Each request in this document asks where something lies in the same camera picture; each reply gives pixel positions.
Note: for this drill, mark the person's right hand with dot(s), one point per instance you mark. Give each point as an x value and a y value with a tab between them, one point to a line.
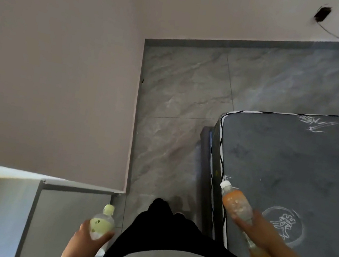
260	234

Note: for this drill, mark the person's left hand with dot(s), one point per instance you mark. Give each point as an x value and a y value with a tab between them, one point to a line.
78	246

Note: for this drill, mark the person's left thumb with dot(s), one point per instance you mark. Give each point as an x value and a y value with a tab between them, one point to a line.
105	236

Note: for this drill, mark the person's right thumb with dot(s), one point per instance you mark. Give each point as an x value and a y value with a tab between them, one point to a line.
240	222

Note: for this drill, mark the clear bottle with green cap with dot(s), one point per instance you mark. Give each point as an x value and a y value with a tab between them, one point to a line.
102	220

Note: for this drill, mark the orange drink bottle white cap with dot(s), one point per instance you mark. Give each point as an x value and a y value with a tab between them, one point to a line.
236	202

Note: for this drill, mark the black trousers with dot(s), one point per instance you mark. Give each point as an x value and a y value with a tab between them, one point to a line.
165	229

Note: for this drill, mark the grey printed mattress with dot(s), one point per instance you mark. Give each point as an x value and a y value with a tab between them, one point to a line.
295	167

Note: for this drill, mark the dark grey bed frame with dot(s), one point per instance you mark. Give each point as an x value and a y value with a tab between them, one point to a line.
203	171

